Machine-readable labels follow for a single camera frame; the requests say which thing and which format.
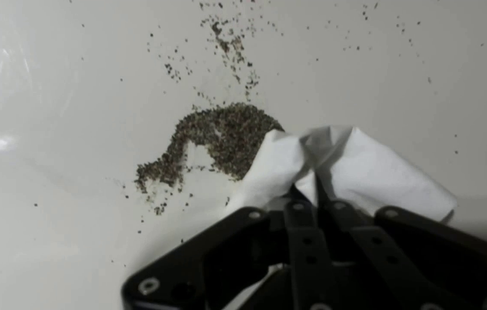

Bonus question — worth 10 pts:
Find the white paper napkin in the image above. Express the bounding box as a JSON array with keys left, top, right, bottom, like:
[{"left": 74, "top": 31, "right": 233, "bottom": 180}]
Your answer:
[{"left": 225, "top": 125, "right": 458, "bottom": 223}]

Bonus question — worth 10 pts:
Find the heap of dark crumbs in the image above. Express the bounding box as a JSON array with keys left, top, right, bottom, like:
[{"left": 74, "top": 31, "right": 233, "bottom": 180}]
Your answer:
[{"left": 134, "top": 102, "right": 285, "bottom": 216}]

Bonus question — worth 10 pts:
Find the white washing machine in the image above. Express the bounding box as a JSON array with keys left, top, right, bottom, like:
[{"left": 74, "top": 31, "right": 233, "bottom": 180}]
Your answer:
[{"left": 0, "top": 0, "right": 487, "bottom": 310}]

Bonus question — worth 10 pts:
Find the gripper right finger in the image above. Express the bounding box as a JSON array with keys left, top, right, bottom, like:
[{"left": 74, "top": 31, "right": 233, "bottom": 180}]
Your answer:
[{"left": 315, "top": 174, "right": 487, "bottom": 310}]

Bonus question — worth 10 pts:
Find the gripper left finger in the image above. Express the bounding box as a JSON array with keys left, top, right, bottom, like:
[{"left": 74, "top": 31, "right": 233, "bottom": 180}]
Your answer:
[{"left": 121, "top": 184, "right": 335, "bottom": 310}]

